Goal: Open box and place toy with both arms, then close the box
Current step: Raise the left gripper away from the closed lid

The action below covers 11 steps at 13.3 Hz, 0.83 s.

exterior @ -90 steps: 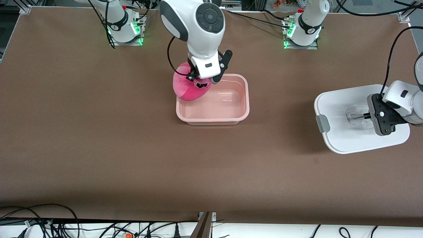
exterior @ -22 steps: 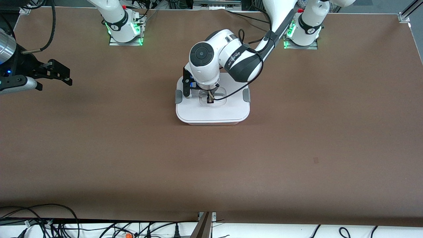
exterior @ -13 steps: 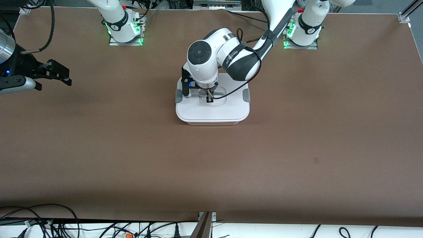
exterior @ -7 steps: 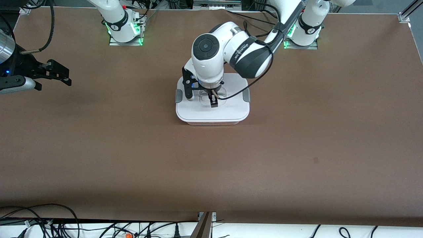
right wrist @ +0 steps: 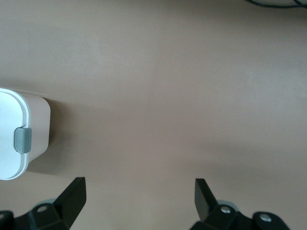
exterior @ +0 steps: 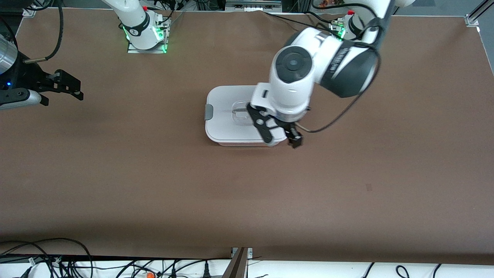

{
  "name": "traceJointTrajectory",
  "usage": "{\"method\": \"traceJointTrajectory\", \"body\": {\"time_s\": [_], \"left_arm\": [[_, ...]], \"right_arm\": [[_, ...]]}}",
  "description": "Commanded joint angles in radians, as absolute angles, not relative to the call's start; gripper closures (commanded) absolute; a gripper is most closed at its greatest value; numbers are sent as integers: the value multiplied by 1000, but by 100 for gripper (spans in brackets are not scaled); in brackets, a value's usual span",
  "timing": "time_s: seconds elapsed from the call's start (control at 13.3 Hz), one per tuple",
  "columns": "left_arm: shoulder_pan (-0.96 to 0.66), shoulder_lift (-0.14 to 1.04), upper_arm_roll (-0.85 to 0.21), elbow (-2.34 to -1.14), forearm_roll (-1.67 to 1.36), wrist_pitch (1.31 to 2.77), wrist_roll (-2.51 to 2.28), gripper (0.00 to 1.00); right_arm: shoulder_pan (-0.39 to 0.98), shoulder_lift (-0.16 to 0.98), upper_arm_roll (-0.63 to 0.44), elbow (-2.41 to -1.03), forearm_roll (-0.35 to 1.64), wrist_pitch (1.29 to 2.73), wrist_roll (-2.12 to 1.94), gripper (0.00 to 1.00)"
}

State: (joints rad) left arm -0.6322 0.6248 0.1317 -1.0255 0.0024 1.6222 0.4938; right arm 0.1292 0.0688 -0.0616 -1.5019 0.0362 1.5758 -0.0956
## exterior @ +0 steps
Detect white box lid grey clips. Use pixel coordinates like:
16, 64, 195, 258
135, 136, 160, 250
205, 85, 289, 147

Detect pink translucent plastic box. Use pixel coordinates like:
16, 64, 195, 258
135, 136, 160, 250
216, 142, 276, 148

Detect black edge bar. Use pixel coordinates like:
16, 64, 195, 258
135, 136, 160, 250
0, 254, 232, 264

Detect aluminium corner profile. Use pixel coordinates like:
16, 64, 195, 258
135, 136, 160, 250
465, 0, 494, 27

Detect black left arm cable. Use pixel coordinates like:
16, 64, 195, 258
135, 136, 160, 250
300, 15, 383, 134

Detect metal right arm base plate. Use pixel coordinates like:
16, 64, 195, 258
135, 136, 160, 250
127, 17, 171, 54

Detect long black table cable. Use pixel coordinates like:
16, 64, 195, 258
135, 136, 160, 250
264, 11, 334, 31

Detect aluminium frame rail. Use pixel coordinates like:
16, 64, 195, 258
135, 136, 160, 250
226, 0, 283, 8

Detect aluminium profile post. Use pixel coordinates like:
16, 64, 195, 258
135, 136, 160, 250
222, 247, 254, 278

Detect black looped floor cable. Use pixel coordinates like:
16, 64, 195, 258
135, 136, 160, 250
0, 237, 94, 278

